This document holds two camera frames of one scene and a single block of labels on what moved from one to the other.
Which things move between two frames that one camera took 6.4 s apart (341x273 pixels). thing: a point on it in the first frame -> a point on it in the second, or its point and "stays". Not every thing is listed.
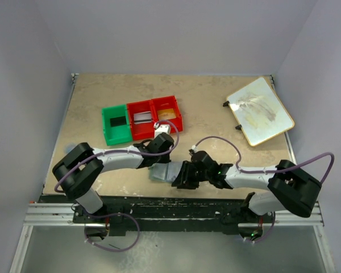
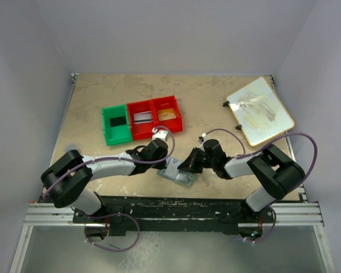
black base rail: (174, 213) stays
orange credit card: (166, 114) stays
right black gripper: (184, 176) -> (195, 158)
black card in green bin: (118, 121) stays
